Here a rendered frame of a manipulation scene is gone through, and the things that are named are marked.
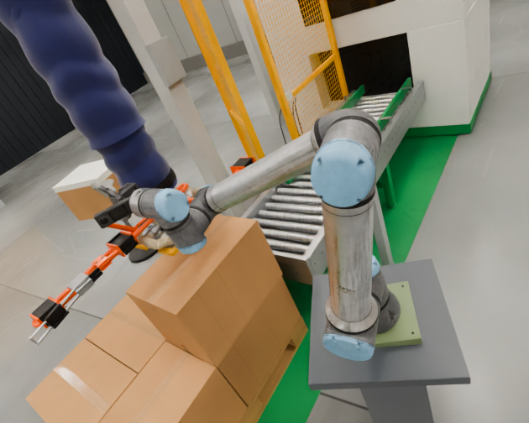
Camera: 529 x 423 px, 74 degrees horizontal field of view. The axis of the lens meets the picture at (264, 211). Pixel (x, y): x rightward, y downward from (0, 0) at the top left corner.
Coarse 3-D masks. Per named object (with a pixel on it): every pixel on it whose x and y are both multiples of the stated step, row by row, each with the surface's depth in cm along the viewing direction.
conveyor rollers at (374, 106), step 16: (384, 96) 340; (368, 112) 322; (384, 128) 290; (304, 176) 273; (288, 192) 266; (304, 192) 257; (272, 208) 259; (288, 208) 249; (304, 208) 241; (320, 208) 233; (272, 224) 240; (288, 224) 232; (304, 224) 225; (272, 240) 224; (304, 240) 216
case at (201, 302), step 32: (224, 224) 184; (256, 224) 177; (160, 256) 182; (192, 256) 172; (224, 256) 162; (256, 256) 179; (128, 288) 170; (160, 288) 161; (192, 288) 153; (224, 288) 163; (256, 288) 181; (160, 320) 165; (192, 320) 150; (224, 320) 165; (192, 352) 173; (224, 352) 167
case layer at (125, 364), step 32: (128, 320) 214; (256, 320) 186; (288, 320) 209; (96, 352) 202; (128, 352) 192; (160, 352) 184; (256, 352) 188; (64, 384) 191; (96, 384) 183; (128, 384) 175; (160, 384) 168; (192, 384) 162; (224, 384) 171; (256, 384) 190; (64, 416) 174; (96, 416) 167; (128, 416) 161; (160, 416) 155; (192, 416) 156; (224, 416) 172
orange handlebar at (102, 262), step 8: (184, 184) 166; (136, 224) 150; (144, 224) 148; (136, 232) 145; (112, 248) 142; (104, 256) 138; (112, 256) 137; (96, 264) 135; (104, 264) 135; (88, 272) 135; (64, 296) 128; (72, 296) 127; (64, 304) 124
